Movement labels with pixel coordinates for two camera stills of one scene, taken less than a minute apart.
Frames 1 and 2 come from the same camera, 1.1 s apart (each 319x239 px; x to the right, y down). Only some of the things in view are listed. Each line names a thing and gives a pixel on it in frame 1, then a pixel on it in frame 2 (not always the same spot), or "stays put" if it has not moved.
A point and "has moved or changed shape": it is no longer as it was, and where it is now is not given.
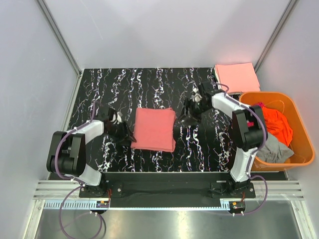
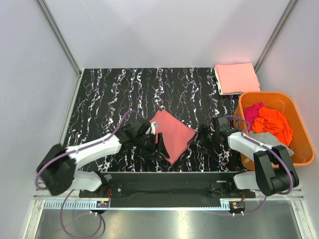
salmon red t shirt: (154, 129) has moved or changed shape
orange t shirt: (277, 125) stays put
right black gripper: (190, 111) → (204, 137)
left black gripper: (123, 131) → (151, 143)
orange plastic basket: (302, 145) stays put
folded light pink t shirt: (239, 77) stays put
